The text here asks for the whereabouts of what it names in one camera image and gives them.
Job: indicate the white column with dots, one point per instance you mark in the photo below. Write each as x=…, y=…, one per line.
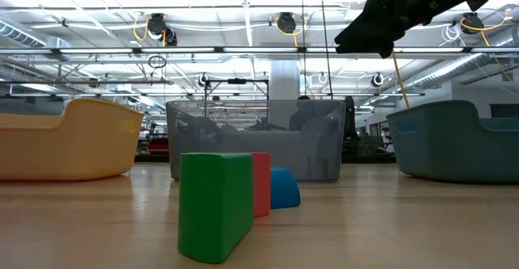
x=284, y=82

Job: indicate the black camera rig frame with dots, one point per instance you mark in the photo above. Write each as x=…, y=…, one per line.
x=237, y=81

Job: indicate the orange square block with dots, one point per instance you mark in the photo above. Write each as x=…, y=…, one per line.
x=261, y=184

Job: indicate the yellow plastic bin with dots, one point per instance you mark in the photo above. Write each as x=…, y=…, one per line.
x=81, y=147

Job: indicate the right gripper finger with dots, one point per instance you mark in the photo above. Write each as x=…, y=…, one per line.
x=369, y=32
x=365, y=48

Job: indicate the long ceiling light strip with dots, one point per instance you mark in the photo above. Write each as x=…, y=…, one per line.
x=178, y=50

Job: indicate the dark wall screen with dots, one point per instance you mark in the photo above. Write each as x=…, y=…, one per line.
x=504, y=110

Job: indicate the grey translucent plastic bin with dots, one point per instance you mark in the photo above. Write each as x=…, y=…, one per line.
x=308, y=155

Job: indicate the teal plastic bin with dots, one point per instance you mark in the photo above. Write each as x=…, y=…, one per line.
x=446, y=151

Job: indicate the green rectangular block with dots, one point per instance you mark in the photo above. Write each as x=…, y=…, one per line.
x=215, y=208

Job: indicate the blue rounded block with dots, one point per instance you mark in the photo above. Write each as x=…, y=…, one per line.
x=284, y=188

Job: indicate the person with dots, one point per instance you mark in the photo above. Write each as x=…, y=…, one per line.
x=302, y=119

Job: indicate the red cart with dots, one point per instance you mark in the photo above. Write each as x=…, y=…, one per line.
x=158, y=144

